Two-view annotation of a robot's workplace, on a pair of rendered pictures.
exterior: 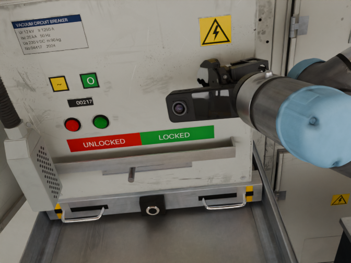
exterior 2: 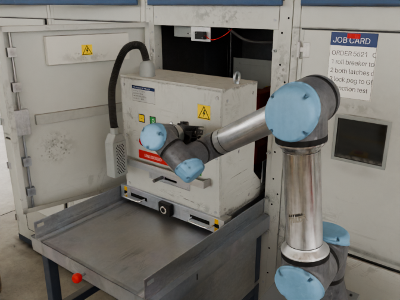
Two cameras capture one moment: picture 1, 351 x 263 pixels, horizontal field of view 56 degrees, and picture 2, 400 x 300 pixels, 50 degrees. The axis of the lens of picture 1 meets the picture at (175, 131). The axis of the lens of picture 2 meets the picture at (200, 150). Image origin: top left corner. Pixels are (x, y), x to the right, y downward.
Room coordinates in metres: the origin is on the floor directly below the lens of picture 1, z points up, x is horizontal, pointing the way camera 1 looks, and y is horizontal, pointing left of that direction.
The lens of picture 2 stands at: (-0.60, -0.91, 1.66)
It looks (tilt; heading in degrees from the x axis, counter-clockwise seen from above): 19 degrees down; 35
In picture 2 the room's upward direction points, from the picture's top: straight up
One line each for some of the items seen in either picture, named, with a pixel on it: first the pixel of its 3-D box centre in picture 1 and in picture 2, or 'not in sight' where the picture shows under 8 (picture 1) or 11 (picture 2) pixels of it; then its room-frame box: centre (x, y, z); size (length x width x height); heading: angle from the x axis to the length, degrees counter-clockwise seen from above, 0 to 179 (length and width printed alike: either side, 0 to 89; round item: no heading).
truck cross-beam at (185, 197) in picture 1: (153, 195); (171, 205); (0.60, 0.08, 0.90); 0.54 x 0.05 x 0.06; 87
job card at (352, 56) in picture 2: not in sight; (350, 66); (0.80, -0.51, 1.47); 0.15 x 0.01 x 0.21; 88
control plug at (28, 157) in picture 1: (35, 168); (116, 153); (0.52, 0.29, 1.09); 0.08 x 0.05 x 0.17; 177
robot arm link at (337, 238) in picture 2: not in sight; (324, 249); (0.43, -0.60, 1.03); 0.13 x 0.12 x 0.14; 0
